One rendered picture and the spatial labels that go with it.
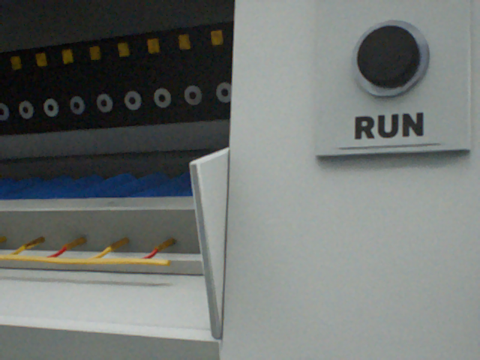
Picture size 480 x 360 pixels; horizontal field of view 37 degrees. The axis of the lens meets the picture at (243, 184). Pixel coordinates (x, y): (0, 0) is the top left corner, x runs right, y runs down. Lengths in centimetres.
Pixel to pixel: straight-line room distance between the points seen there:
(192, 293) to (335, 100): 9
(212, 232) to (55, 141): 28
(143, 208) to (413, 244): 12
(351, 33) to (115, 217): 13
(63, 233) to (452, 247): 17
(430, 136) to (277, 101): 4
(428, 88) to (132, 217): 13
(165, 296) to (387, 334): 9
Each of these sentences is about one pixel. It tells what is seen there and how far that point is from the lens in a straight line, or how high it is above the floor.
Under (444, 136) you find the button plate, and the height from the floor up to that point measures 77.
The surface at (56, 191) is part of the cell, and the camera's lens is 37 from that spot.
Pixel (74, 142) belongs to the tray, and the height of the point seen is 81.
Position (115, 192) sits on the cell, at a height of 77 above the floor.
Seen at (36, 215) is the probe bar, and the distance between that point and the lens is 30.
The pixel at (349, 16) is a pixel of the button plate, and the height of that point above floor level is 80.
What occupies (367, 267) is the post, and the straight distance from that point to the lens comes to 19.
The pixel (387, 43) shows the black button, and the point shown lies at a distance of 19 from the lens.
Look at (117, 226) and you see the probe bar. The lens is 28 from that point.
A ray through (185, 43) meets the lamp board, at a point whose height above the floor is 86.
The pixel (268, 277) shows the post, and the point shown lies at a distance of 20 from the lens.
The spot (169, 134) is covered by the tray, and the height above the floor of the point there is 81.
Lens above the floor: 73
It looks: 7 degrees up
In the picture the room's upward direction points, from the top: 2 degrees clockwise
